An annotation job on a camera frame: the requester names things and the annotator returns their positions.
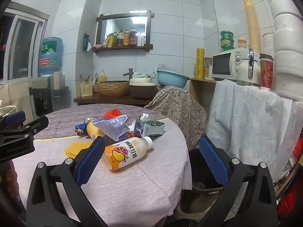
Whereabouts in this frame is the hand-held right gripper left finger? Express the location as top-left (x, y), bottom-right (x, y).
top-left (26, 136), bottom-right (109, 227)

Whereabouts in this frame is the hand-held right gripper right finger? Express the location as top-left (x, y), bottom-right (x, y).
top-left (196, 135), bottom-right (277, 227)

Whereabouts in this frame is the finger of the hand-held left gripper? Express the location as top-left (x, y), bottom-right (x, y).
top-left (14, 116), bottom-right (49, 138)
top-left (0, 111), bottom-right (26, 130)

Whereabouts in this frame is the black trash bin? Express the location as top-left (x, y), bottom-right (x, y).
top-left (175, 148), bottom-right (239, 221)

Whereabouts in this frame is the orange juice bottle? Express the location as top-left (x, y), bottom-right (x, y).
top-left (101, 136), bottom-right (153, 171)

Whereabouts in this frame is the person's left forearm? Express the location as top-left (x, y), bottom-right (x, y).
top-left (0, 161), bottom-right (20, 197)

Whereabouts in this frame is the yellow foam fruit net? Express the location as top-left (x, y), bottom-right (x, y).
top-left (64, 141), bottom-right (94, 158)

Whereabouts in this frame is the water dispenser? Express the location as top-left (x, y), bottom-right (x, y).
top-left (30, 76), bottom-right (54, 117)

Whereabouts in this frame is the grey purple tablecloth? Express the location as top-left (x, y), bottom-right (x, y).
top-left (33, 103), bottom-right (171, 140)

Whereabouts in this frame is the yellow snack packet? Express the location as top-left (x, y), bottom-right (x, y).
top-left (85, 119), bottom-right (106, 140)

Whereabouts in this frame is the blue snack wrapper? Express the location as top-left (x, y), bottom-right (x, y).
top-left (75, 123), bottom-right (87, 135)

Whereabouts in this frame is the purple plastic bag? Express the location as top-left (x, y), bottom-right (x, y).
top-left (93, 115), bottom-right (130, 141)

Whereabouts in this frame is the beige paper cup tube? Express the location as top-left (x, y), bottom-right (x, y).
top-left (53, 72), bottom-right (62, 90)

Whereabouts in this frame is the red foam fruit net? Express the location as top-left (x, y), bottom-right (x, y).
top-left (103, 108), bottom-right (120, 119)

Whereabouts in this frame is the white plastic sheet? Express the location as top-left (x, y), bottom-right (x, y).
top-left (205, 79), bottom-right (303, 182)

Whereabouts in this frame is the paisley patterned cloth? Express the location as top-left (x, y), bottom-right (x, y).
top-left (144, 86), bottom-right (207, 148)

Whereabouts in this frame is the beige chopstick holder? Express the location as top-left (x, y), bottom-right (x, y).
top-left (80, 72), bottom-right (98, 97)

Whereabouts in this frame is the dark wooden counter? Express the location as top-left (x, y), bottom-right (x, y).
top-left (74, 93), bottom-right (152, 106)

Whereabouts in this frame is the green white milk carton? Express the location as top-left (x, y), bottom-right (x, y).
top-left (133, 120), bottom-right (165, 138)

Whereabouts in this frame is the wooden cabinet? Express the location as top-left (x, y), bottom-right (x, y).
top-left (189, 78), bottom-right (217, 114)

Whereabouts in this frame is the blue water jug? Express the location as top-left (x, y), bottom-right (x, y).
top-left (39, 37), bottom-right (63, 77)

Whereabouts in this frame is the window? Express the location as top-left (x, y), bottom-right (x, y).
top-left (0, 8), bottom-right (48, 81)

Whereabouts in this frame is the wicker basket basin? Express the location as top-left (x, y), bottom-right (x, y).
top-left (96, 80), bottom-right (130, 97)

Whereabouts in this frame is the red plastic bag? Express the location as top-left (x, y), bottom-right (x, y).
top-left (277, 137), bottom-right (303, 218)

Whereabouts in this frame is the brown cooker pot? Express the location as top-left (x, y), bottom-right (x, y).
top-left (129, 77), bottom-right (158, 100)

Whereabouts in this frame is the blue plastic basin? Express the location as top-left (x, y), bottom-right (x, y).
top-left (157, 69), bottom-right (190, 88)

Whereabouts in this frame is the white thermos jug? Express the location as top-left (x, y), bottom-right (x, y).
top-left (237, 48), bottom-right (261, 87)

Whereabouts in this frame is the clear storage container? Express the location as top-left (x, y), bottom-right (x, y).
top-left (204, 57), bottom-right (213, 78)

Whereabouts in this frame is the bronze faucet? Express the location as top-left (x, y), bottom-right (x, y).
top-left (123, 68), bottom-right (134, 81)

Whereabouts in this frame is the white microwave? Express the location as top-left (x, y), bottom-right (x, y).
top-left (211, 48), bottom-right (249, 81)

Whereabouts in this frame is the yellow plastic bag roll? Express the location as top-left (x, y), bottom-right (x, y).
top-left (195, 48), bottom-right (205, 79)

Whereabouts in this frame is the red paper cup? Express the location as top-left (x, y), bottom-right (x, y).
top-left (260, 54), bottom-right (274, 90)

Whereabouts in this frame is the grey blue towel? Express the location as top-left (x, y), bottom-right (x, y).
top-left (133, 64), bottom-right (168, 79)

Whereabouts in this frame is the row of condiment bottles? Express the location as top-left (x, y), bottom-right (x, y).
top-left (102, 27), bottom-right (145, 48)

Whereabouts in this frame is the stack of white bowls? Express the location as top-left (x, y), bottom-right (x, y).
top-left (260, 0), bottom-right (303, 102)

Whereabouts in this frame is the tall stack of paper cups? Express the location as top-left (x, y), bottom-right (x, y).
top-left (243, 0), bottom-right (261, 52)

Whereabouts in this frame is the green wall tissue packet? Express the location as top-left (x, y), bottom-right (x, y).
top-left (83, 33), bottom-right (92, 52)

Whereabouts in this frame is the wall shelf with bottles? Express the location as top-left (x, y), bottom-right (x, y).
top-left (93, 11), bottom-right (155, 53)

